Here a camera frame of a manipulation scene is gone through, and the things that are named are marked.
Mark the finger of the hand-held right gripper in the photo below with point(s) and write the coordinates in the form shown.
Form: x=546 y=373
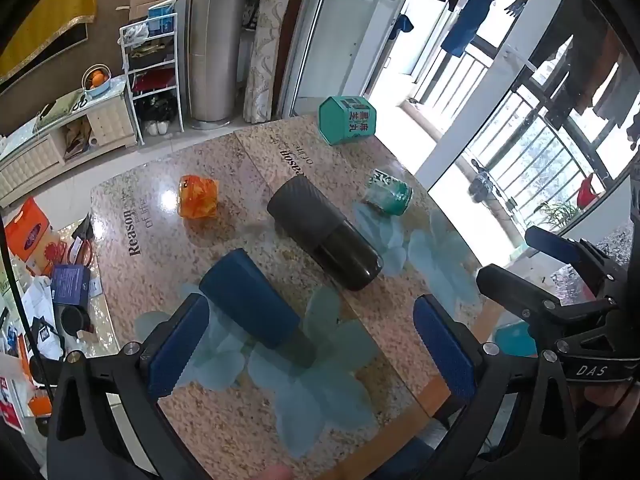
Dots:
x=555 y=246
x=520 y=292

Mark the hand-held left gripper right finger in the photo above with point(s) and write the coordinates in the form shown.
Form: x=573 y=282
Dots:
x=442 y=350

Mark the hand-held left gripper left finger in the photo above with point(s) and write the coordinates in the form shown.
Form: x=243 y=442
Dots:
x=175 y=347

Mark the blue cup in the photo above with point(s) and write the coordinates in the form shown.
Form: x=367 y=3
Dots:
x=250 y=295

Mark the orange translucent cup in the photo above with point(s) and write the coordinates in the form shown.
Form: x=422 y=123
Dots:
x=199 y=197

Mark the dark grey ribbed cup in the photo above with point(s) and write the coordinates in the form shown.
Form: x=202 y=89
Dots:
x=320 y=232

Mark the potted green plant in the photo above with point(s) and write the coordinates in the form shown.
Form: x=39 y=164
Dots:
x=557 y=215

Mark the teal stool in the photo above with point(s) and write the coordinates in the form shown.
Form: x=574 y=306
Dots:
x=517 y=339

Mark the red plastic object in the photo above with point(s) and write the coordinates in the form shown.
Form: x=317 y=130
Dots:
x=590 y=191

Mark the pair of slippers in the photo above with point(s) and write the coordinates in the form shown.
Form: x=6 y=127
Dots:
x=480 y=182

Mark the black mug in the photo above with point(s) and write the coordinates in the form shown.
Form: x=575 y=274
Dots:
x=75 y=319

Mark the dark blue box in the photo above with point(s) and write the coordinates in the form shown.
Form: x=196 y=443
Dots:
x=70 y=284

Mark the balcony railing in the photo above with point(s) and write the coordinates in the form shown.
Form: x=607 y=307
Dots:
x=500 y=130

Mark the green drink can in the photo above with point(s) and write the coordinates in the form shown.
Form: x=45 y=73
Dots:
x=387 y=192

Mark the orange paper bag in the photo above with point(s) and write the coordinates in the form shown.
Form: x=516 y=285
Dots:
x=35 y=237

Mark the hanging dark garments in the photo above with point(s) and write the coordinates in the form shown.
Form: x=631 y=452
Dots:
x=590 y=70

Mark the pair of white shoes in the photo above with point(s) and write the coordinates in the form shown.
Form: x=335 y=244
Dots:
x=157 y=127

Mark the white tufted cabinet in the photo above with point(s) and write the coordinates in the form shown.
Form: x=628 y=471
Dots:
x=60 y=145

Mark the teal hexagonal tin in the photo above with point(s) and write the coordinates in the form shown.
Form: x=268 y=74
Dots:
x=347 y=121

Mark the hanging blue garment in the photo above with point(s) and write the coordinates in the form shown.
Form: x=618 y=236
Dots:
x=472 y=15

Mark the bowl of oranges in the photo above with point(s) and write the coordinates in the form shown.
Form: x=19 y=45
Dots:
x=96 y=82

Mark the white shelf rack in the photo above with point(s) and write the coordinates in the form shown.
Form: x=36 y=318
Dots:
x=150 y=60

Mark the grey standing air conditioner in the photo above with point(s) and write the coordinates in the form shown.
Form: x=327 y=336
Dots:
x=217 y=40

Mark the beige patterned curtain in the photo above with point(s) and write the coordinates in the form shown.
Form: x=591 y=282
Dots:
x=270 y=40

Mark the open cardboard box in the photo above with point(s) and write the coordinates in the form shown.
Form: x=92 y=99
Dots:
x=150 y=7

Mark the yellow cloth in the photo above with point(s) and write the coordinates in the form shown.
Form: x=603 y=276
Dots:
x=45 y=15

